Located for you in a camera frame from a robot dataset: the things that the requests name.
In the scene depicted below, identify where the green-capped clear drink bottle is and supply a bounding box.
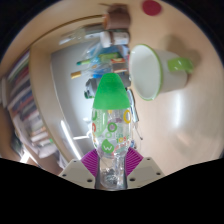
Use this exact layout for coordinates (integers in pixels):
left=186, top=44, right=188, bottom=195
left=90, top=72, right=135, bottom=191

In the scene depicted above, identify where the brown cup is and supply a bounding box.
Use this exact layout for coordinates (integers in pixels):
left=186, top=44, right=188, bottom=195
left=101, top=4, right=132, bottom=31

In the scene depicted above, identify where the wooden shelf unit with books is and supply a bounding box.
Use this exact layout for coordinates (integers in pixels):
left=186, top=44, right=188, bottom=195
left=0, top=49, right=64, bottom=162

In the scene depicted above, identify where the green-capped slim bottle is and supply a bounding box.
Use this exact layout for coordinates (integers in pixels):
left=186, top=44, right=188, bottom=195
left=76, top=52, right=126, bottom=66

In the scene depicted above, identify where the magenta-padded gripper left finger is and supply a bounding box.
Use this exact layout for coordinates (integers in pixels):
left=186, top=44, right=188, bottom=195
left=59, top=148, right=101, bottom=190

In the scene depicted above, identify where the tall clear glass bottle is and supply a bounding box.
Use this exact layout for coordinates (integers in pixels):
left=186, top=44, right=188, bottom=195
left=59, top=23, right=108, bottom=46

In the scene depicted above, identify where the grey lidded container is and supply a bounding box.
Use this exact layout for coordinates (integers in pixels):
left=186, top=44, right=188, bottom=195
left=83, top=77, right=101, bottom=99

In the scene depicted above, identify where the under-shelf light strip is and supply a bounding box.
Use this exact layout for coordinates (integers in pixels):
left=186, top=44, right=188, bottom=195
left=59, top=119, right=83, bottom=160

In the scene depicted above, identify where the yellow-capped clear bottle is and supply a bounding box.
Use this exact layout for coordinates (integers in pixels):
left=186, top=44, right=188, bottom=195
left=70, top=63, right=129, bottom=80

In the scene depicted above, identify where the flat round red coaster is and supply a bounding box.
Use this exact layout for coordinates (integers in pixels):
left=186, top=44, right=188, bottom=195
left=142, top=0, right=163, bottom=17

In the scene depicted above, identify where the brown jar with white lid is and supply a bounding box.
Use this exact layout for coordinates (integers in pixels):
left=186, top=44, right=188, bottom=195
left=99, top=30, right=130, bottom=48

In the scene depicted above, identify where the white mug with green handle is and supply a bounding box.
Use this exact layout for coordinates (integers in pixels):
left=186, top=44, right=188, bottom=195
left=128, top=43, right=195, bottom=102

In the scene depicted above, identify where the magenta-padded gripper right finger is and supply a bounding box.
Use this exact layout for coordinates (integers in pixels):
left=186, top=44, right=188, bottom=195
left=124, top=147, right=165, bottom=190

